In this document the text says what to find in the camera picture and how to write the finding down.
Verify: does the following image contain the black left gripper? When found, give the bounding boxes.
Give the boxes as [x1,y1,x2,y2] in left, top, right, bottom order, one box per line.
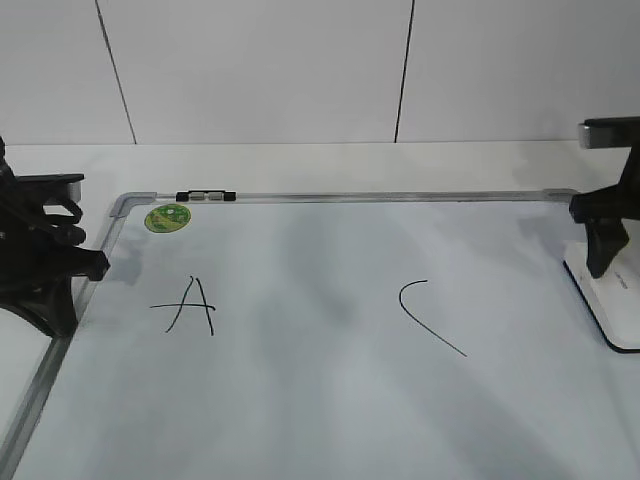
[1,159,109,338]

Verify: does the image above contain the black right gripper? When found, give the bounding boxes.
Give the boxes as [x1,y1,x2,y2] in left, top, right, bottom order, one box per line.
[569,145,639,279]

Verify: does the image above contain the white black whiteboard eraser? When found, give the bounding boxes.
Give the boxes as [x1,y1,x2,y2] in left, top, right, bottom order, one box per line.
[564,242,639,353]

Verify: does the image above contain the round green magnet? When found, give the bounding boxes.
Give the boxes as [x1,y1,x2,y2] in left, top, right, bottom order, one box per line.
[144,204,192,234]

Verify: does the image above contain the black silver whiteboard hanger clip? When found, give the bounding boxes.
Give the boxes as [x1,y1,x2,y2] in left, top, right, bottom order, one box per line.
[175,190,237,203]

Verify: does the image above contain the white aluminium-framed whiteboard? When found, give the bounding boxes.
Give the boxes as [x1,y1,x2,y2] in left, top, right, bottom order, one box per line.
[1,191,639,479]

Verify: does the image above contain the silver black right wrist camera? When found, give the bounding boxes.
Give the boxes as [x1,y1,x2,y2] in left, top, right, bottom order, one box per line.
[578,116,640,149]

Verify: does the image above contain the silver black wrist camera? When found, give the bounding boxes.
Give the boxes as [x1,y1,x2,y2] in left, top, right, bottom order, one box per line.
[578,116,640,149]
[16,173,85,205]

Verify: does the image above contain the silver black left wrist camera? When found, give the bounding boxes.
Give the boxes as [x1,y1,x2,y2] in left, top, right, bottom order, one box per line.
[16,173,85,205]

